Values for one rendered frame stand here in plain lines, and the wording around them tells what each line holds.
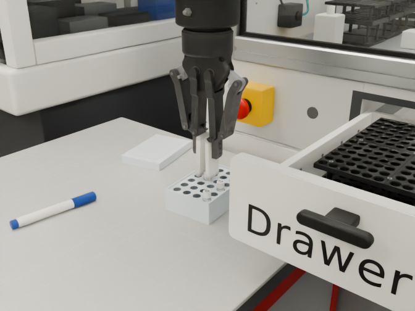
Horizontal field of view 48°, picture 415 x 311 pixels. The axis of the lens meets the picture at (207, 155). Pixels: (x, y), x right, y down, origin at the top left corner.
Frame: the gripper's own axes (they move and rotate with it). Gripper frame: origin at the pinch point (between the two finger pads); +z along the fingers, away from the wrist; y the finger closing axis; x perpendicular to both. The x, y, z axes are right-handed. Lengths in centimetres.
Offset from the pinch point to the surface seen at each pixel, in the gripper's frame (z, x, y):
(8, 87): -3, 0, 52
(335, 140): -5.0, -5.8, -18.6
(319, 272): 1.2, 16.4, -25.9
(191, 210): 6.2, 7.2, -2.0
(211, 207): 4.9, 6.5, -5.2
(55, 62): -7, -12, 50
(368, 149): -6.2, -2.3, -24.4
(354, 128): -4.9, -12.5, -19.3
